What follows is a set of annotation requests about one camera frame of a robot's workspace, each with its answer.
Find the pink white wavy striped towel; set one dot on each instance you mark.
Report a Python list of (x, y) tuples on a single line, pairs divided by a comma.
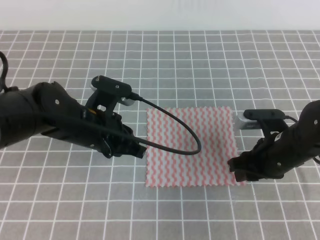
[(215, 129)]

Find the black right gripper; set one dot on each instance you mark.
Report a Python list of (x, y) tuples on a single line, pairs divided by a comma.
[(252, 167)]

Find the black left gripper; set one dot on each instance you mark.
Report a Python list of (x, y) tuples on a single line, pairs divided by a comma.
[(104, 132)]

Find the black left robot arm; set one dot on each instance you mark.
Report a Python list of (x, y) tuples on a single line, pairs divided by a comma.
[(47, 109)]

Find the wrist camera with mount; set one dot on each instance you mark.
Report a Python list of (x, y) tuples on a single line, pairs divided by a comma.
[(267, 120), (111, 90)]

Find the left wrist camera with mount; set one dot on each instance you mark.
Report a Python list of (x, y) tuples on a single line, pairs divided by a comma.
[(111, 90)]

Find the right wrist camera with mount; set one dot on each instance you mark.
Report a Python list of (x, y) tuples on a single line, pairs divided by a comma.
[(267, 120)]

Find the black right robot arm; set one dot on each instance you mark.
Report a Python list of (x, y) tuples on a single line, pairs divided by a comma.
[(282, 148)]

